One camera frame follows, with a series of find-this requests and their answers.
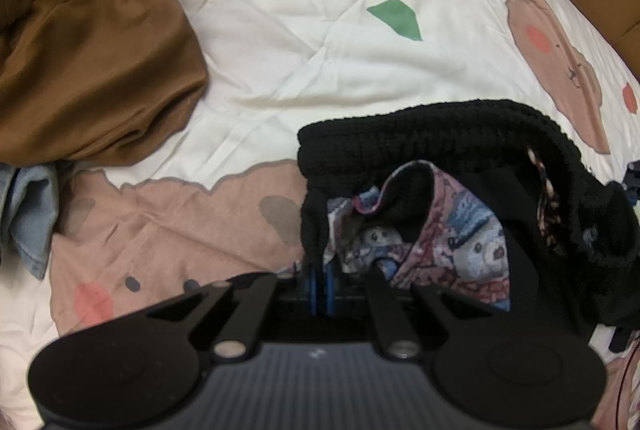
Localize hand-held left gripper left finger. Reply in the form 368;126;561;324
145;262;321;358

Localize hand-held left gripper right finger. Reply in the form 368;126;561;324
322;262;501;358

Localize black knit garment patterned lining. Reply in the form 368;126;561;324
297;99;640;341

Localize cream bear printed blanket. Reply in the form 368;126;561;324
0;0;640;430

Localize blue denim garment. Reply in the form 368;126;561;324
0;162;61;281

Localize brown garment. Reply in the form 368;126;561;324
0;0;208;163

